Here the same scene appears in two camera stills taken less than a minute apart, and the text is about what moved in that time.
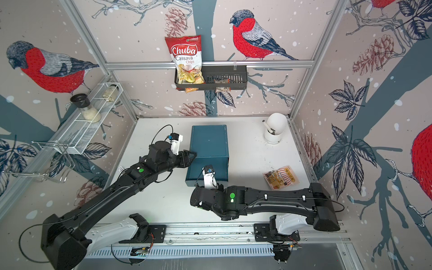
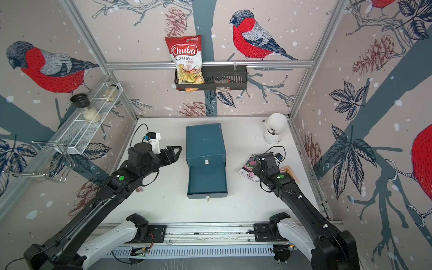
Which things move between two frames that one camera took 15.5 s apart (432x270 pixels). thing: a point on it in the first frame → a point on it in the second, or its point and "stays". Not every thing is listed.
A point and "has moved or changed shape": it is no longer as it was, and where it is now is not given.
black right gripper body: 220,214 → 262,174
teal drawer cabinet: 210,143 has moved or changed shape
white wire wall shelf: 76,134 stays
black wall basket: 233,76 stays
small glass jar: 111,93 stays
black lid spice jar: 82,101 stays
